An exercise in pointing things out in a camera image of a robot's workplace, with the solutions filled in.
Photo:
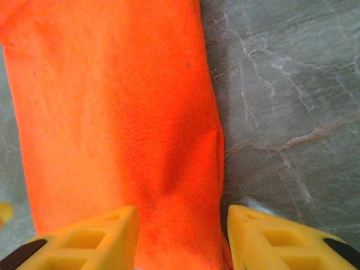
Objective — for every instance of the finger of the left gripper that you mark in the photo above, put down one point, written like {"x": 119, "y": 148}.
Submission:
{"x": 5, "y": 212}

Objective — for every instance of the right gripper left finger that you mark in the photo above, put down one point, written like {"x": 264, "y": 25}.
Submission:
{"x": 112, "y": 239}

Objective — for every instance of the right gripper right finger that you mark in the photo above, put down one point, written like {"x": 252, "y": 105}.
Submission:
{"x": 253, "y": 242}

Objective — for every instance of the orange t-shirt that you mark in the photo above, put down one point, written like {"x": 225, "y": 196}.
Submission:
{"x": 112, "y": 112}

